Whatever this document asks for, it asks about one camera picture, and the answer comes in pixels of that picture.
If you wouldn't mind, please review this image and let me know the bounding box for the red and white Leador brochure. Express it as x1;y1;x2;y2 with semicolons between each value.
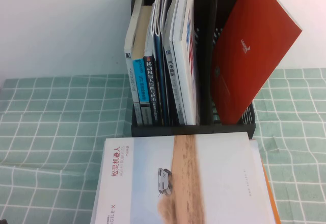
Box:
210;0;304;125

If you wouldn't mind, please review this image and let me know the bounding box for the black-spined mobile robot book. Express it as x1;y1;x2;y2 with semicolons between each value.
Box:
142;4;161;126

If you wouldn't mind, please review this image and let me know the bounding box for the black plastic book holder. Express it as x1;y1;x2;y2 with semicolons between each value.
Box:
129;0;257;138

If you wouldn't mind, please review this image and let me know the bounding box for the cyan-spined book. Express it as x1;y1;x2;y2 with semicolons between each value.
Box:
131;5;153;126

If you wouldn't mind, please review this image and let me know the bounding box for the thin dark blue book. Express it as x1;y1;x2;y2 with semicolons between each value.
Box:
151;32;170;126

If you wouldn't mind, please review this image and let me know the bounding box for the grey-spined car suspension book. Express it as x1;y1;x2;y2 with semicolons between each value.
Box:
162;0;186;126

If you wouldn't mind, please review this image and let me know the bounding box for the white-spined book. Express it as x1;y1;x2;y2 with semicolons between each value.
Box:
123;0;145;126

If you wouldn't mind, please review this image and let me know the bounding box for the orange-edged white book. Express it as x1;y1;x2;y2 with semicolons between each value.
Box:
248;138;282;224

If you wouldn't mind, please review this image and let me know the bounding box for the white magazine blue red print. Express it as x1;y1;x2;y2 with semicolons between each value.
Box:
169;0;202;126

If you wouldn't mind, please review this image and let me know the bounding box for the white AgileX brochure sand stripe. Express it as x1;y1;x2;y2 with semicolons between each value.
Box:
90;131;277;224

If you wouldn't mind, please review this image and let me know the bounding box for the white stapled booklet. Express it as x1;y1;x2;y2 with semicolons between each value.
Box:
150;0;168;36

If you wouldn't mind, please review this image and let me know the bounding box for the white thin booklet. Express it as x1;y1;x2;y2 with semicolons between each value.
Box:
160;0;179;30

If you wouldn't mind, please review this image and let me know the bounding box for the green checked tablecloth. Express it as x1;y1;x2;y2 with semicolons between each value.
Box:
0;67;326;224

